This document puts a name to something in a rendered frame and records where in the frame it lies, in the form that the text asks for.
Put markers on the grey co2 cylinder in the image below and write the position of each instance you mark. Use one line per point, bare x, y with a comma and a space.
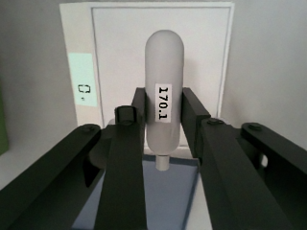
164, 64

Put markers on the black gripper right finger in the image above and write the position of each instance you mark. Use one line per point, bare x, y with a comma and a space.
236, 196

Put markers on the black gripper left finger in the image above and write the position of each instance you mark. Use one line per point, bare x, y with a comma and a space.
50, 194

